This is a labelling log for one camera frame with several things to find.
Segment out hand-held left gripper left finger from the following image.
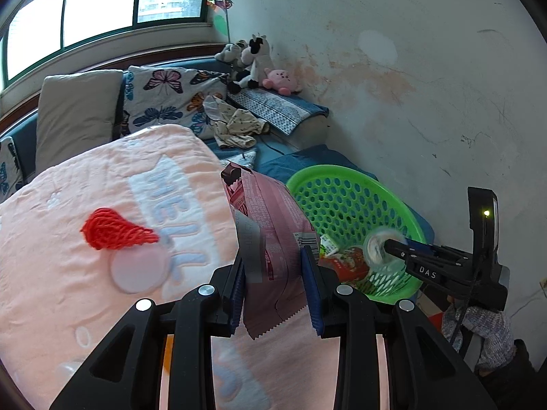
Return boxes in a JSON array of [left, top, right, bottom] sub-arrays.
[[49, 260, 249, 410]]

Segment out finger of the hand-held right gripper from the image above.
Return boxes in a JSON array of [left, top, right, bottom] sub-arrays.
[[404, 239, 441, 254], [383, 239, 449, 286]]

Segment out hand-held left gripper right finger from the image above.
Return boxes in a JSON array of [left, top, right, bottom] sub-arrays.
[[299, 245, 498, 410]]

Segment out clear plastic bottle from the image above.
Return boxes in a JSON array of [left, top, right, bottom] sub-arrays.
[[363, 227, 406, 276]]

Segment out red snack packet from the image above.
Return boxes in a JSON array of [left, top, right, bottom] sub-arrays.
[[320, 250, 370, 283]]

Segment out green plastic basket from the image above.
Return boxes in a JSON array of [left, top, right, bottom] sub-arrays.
[[285, 164, 428, 306]]

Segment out pink snack wrapper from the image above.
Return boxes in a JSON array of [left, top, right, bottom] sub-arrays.
[[220, 162, 322, 340]]

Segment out person's right forearm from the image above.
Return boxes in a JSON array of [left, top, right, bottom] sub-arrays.
[[442, 303, 516, 370]]

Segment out clear round plastic lid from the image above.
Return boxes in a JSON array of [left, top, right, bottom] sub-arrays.
[[109, 245, 171, 295]]

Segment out blue sofa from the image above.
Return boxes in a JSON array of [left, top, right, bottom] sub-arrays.
[[0, 55, 434, 244]]

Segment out red mesh net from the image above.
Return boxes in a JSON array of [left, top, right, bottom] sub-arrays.
[[80, 207, 160, 251]]

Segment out crumpled beige clothes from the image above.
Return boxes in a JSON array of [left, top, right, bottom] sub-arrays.
[[203, 95, 271, 150]]

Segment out blue patterned cloth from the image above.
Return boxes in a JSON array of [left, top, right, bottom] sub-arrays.
[[226, 87, 330, 135]]

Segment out pink flower-print blanket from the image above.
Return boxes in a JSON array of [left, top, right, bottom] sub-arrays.
[[0, 124, 343, 410]]

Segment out pink plush toy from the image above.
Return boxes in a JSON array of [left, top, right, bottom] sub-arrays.
[[262, 68, 302, 95]]

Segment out large butterfly-print pillow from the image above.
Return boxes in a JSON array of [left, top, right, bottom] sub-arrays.
[[112, 65, 230, 141]]

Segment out black and white plush cow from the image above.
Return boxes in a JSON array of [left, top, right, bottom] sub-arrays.
[[226, 33, 274, 95]]

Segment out grey plush toy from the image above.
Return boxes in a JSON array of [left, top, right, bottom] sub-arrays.
[[214, 43, 245, 64]]

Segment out grey pillow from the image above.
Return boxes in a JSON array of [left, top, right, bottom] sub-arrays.
[[35, 69, 124, 176]]

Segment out small butterfly-print pillow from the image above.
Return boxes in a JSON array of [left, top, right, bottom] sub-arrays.
[[0, 137, 24, 201]]

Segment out green-framed window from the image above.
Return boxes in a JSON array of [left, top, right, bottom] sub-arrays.
[[0, 0, 214, 92]]

